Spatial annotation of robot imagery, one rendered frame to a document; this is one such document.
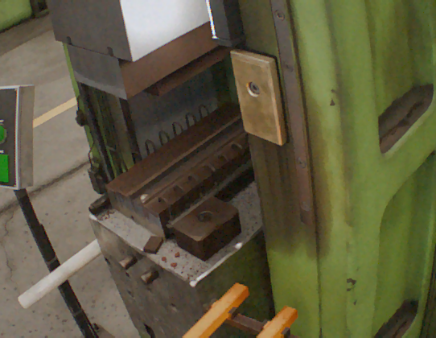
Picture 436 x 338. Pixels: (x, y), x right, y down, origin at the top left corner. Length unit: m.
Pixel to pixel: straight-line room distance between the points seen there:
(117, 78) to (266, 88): 0.29
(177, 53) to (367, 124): 0.41
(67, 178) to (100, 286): 0.88
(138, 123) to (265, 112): 0.55
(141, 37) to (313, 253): 0.55
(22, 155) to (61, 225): 1.45
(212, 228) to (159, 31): 0.42
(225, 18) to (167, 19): 0.15
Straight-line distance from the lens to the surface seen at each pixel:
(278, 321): 1.18
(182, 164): 1.53
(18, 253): 3.08
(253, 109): 1.18
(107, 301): 2.66
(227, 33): 1.10
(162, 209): 1.40
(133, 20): 1.14
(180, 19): 1.22
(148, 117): 1.65
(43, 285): 1.87
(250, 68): 1.13
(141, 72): 1.25
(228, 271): 1.40
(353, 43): 1.04
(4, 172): 1.71
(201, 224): 1.36
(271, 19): 1.06
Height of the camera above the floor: 1.85
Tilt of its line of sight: 36 degrees down
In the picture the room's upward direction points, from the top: 12 degrees counter-clockwise
